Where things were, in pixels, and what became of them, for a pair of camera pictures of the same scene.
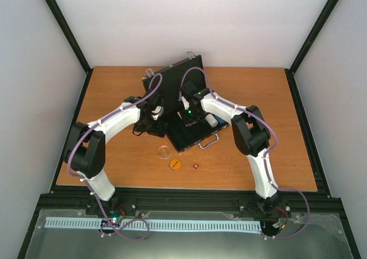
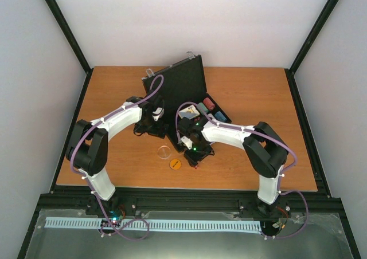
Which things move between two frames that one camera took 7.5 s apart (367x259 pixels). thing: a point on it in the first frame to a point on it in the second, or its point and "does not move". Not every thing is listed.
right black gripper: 188,120 to 193,159
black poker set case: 187,125 does not move
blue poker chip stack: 221,120 does not move
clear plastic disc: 164,152 does not move
